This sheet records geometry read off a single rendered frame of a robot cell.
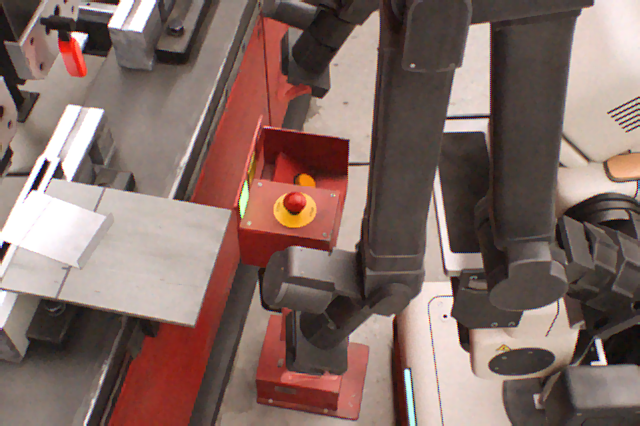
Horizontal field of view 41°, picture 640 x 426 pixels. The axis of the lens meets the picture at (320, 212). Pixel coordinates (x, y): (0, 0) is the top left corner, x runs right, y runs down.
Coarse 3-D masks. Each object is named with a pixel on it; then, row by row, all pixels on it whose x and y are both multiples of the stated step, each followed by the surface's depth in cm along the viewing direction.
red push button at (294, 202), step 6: (294, 192) 142; (300, 192) 142; (288, 198) 141; (294, 198) 141; (300, 198) 141; (288, 204) 140; (294, 204) 140; (300, 204) 140; (306, 204) 141; (288, 210) 140; (294, 210) 140; (300, 210) 140
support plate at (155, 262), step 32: (64, 192) 118; (96, 192) 118; (128, 192) 118; (128, 224) 115; (160, 224) 115; (192, 224) 115; (224, 224) 115; (32, 256) 112; (96, 256) 112; (128, 256) 112; (160, 256) 112; (192, 256) 112; (0, 288) 110; (32, 288) 109; (64, 288) 109; (96, 288) 109; (128, 288) 109; (160, 288) 109; (192, 288) 109; (160, 320) 107; (192, 320) 107
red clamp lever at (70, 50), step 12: (48, 24) 102; (60, 24) 102; (72, 24) 102; (60, 36) 104; (60, 48) 105; (72, 48) 105; (72, 60) 106; (84, 60) 108; (72, 72) 108; (84, 72) 109
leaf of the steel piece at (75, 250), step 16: (48, 208) 116; (64, 208) 116; (80, 208) 116; (48, 224) 115; (64, 224) 115; (80, 224) 115; (96, 224) 115; (32, 240) 113; (48, 240) 113; (64, 240) 113; (80, 240) 113; (96, 240) 112; (48, 256) 112; (64, 256) 112; (80, 256) 109
